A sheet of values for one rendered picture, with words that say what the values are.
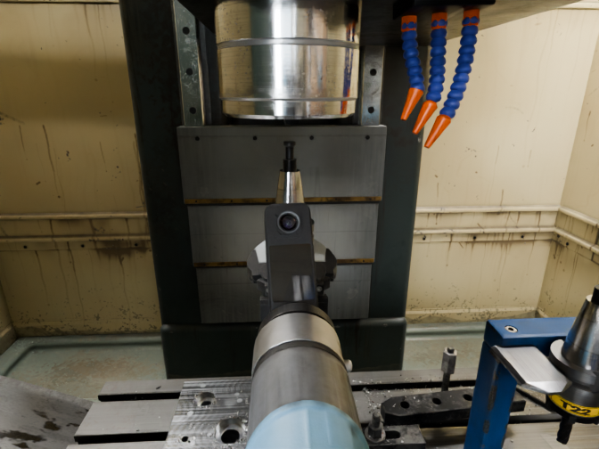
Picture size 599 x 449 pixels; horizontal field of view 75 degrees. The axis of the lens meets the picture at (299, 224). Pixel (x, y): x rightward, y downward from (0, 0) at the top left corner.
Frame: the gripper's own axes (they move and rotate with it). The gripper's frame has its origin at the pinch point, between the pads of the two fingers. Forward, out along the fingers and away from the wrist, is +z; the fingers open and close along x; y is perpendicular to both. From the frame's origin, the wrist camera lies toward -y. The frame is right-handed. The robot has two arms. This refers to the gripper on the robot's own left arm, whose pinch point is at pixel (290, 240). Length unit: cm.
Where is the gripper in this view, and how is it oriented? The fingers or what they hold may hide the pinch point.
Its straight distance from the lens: 52.7
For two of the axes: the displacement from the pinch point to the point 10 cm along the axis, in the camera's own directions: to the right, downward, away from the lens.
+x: 10.0, -0.2, 0.5
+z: -0.6, -3.3, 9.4
